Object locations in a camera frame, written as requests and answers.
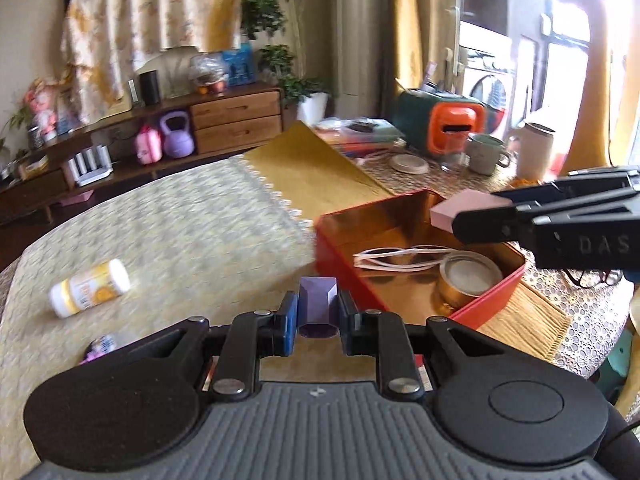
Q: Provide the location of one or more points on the stack of books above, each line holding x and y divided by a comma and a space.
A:
360, 135

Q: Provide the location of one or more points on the cream canister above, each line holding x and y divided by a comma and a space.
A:
536, 152

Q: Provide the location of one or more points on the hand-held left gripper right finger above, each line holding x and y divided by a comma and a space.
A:
350, 325

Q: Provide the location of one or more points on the grey-green mug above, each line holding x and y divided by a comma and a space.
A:
482, 155

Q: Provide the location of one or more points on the green potted plant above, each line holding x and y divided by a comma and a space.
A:
280, 60

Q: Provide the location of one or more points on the purple kettlebell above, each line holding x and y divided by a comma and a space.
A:
176, 137

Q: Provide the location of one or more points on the black speaker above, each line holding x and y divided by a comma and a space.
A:
150, 89

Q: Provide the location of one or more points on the pink block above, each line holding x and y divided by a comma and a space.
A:
452, 210

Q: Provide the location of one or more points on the clear bag of fruit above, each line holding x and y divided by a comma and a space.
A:
207, 74

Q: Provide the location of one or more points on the round cream lid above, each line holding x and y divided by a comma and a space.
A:
409, 164

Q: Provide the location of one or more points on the floral curtain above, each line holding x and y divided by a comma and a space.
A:
140, 10

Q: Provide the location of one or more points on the golden fringed cloth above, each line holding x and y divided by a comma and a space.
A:
310, 170

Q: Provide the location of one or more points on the clear drinking glass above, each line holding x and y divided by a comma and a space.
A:
452, 157

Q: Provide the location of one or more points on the white router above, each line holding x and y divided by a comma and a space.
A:
90, 165

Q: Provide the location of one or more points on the white lace tablecloth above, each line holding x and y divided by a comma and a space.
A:
590, 310

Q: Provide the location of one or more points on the green and orange appliance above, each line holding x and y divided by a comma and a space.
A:
430, 120

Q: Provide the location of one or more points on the wooden sideboard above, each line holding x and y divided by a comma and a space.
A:
235, 120

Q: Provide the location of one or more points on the round gold tin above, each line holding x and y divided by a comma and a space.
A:
470, 275

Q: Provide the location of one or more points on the cream quilted tablecloth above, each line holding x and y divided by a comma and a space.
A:
175, 220

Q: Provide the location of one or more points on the white washing machine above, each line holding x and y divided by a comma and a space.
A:
487, 90

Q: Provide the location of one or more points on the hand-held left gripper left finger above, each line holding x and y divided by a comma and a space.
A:
286, 322

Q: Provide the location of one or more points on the pink doll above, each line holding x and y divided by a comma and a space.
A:
42, 107

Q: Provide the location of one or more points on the golden curtain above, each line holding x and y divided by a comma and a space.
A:
420, 25

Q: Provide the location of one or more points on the pink tube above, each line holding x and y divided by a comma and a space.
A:
100, 346

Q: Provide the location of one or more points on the black eyeglasses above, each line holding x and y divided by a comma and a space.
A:
592, 277

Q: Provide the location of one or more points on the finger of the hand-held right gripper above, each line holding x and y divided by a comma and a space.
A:
560, 189
492, 225

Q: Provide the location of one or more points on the purple hexagonal box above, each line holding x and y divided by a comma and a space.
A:
317, 305

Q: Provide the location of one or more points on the white sunglasses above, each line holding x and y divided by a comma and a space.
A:
400, 258

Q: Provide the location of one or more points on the white and yellow bottle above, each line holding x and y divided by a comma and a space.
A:
90, 287

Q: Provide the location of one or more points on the pink toy backpack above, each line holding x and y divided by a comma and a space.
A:
149, 146

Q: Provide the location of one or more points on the blue box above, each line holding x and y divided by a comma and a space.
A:
239, 66

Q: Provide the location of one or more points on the red box with gold inside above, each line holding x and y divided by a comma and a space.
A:
380, 220

